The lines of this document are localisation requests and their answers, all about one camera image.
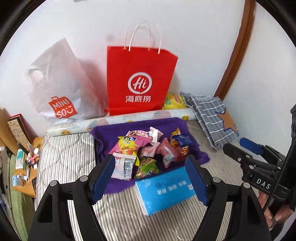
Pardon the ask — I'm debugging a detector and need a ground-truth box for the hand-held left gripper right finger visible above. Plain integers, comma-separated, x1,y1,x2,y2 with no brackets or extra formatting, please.
184,155,272,241

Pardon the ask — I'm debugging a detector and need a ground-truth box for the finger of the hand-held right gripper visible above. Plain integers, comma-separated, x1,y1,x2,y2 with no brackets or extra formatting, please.
223,143,279,172
240,137,285,163

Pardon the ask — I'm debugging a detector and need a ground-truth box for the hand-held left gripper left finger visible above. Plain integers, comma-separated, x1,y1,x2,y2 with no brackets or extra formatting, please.
28,154,116,241

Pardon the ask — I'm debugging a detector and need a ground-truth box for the pale pink snack packet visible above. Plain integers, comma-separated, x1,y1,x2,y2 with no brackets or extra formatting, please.
111,152,137,181

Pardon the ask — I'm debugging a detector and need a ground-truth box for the blue snack packet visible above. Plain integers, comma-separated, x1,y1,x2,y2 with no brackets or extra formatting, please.
172,134,195,147

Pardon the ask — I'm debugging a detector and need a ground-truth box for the yellow purple snack packet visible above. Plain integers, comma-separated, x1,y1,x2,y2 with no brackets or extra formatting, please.
109,136,145,166

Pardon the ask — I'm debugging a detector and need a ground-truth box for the yellow triangular snack packet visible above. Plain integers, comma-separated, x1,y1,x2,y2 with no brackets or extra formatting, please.
170,127,183,139

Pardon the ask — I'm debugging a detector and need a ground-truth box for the person's right hand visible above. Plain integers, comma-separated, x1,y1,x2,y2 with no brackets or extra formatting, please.
257,192,292,223

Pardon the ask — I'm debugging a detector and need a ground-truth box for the red snack packet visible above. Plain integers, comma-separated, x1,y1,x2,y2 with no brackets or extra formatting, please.
178,146,189,161

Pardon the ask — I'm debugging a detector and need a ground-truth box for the blue tissue pack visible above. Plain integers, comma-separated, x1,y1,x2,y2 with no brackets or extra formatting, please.
135,166,204,217

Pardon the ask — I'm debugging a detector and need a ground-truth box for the grey checked star cloth bag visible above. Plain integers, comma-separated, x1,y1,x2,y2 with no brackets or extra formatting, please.
180,91,240,151

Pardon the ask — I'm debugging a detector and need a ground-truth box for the green snack packet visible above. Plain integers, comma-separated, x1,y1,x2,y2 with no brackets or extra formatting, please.
134,158,161,180

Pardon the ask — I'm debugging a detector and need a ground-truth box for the purple towel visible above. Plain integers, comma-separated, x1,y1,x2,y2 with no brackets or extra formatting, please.
90,117,210,195

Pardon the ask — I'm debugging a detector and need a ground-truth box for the printed paper roll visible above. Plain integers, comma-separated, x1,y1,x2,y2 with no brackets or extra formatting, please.
47,109,197,136

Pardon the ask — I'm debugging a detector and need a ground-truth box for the pink bear snack packet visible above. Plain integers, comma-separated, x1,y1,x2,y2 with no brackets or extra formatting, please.
126,129,154,140

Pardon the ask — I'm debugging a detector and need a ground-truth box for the white pink snack packet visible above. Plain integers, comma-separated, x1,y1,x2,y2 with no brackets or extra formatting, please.
149,126,164,143

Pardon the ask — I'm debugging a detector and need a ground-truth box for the yellow chips bag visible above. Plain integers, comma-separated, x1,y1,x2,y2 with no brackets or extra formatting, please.
162,93,188,110

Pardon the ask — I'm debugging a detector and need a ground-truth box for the cluttered wooden side table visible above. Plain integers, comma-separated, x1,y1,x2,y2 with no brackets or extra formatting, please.
13,137,45,198

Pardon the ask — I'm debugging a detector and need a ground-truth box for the teal white tube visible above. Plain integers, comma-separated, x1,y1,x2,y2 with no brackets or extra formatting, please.
16,149,25,169

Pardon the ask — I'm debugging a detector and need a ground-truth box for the green cloth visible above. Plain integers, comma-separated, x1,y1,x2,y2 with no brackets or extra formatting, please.
8,155,35,241

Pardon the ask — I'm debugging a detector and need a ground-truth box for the patterned box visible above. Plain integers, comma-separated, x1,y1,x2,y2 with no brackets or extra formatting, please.
7,113,34,149

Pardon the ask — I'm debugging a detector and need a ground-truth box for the brown wooden door trim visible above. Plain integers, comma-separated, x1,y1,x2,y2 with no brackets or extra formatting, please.
214,0,256,100

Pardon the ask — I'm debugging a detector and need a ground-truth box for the white plastic shopping bag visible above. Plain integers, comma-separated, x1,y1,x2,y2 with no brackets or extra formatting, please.
23,37,109,126

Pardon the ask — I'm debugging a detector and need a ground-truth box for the wooden furniture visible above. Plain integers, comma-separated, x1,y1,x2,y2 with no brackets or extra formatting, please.
0,108,19,153

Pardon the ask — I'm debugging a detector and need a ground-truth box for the red paper bag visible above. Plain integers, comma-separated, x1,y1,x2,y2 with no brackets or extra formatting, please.
106,20,178,116

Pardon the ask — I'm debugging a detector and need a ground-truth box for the black cable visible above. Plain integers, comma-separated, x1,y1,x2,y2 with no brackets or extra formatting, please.
266,148,292,209

